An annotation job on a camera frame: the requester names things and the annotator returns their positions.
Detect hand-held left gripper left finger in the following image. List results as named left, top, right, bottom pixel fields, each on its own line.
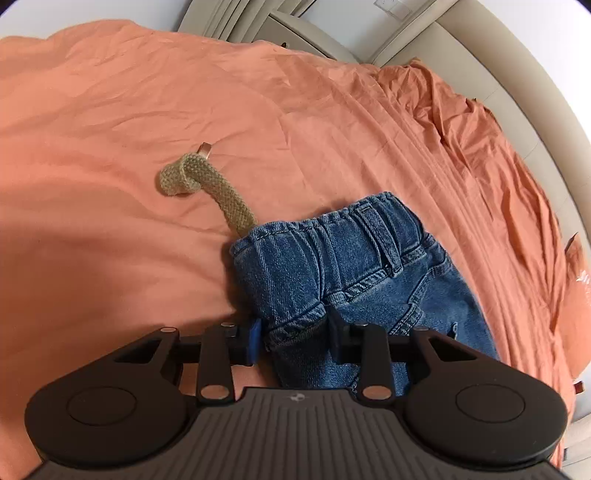
left=115, top=319, right=262, bottom=403

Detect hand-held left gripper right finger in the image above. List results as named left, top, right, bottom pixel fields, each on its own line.
left=327, top=308, right=463, bottom=401

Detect blue denim pants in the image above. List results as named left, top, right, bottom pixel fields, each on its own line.
left=159, top=143, right=502, bottom=400

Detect orange pillow white print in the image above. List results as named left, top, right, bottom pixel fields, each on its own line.
left=564, top=233, right=591, bottom=334

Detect orange bed sheet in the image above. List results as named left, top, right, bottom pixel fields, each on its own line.
left=0, top=18, right=588, bottom=480

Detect beige nightstand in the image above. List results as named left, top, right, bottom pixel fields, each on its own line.
left=267, top=11, right=366, bottom=66

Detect beige padded headboard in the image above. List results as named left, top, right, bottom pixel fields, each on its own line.
left=369, top=0, right=591, bottom=468

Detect beige pleated curtain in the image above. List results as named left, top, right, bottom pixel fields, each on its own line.
left=178, top=0, right=319, bottom=47

